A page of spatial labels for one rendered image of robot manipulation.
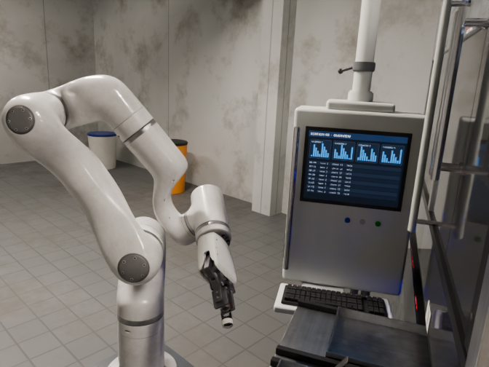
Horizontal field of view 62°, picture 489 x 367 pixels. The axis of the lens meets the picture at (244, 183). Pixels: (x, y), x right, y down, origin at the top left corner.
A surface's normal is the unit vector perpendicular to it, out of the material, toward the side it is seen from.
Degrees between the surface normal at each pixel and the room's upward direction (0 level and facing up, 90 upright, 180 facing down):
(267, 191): 90
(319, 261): 90
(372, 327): 0
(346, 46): 90
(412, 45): 90
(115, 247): 71
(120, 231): 61
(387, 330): 0
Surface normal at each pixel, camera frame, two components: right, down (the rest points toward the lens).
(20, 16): 0.73, 0.21
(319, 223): -0.22, 0.23
